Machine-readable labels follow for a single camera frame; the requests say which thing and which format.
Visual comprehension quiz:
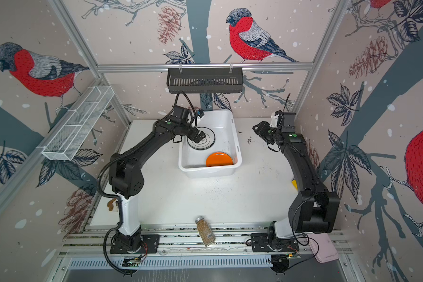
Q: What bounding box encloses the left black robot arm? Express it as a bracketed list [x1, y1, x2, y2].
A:
[96, 91, 206, 277]

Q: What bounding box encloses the white plastic bin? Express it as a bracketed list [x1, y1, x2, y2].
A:
[178, 110, 242, 179]

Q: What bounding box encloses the white plate green rim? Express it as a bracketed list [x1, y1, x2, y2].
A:
[187, 127, 216, 150]

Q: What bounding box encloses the black hanging wall basket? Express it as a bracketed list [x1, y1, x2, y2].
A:
[166, 68, 244, 94]

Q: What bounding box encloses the glass spice jar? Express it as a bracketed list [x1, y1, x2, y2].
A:
[195, 216, 216, 247]

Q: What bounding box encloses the orange plate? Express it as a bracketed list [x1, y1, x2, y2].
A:
[206, 152, 234, 167]

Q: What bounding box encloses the yellow tape measure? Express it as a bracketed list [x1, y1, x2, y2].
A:
[292, 179, 298, 190]

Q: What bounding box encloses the small circuit board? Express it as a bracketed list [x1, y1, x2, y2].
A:
[122, 257, 144, 268]

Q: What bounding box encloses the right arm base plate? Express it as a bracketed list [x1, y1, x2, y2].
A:
[246, 233, 299, 253]

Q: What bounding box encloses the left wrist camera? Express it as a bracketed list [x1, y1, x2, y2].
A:
[196, 109, 205, 119]

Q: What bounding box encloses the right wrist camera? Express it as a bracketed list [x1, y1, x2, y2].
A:
[270, 110, 283, 128]

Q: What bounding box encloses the brown white dog coaster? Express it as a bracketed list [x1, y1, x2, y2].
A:
[107, 198, 119, 212]

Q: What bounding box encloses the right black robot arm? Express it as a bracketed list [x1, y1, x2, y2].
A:
[253, 110, 340, 250]

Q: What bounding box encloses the pink flat case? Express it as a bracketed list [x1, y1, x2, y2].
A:
[308, 233, 339, 264]

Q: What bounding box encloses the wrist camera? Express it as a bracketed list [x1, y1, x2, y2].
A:
[270, 110, 283, 128]
[196, 109, 205, 119]

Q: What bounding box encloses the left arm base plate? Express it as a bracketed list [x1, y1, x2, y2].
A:
[110, 233, 160, 255]

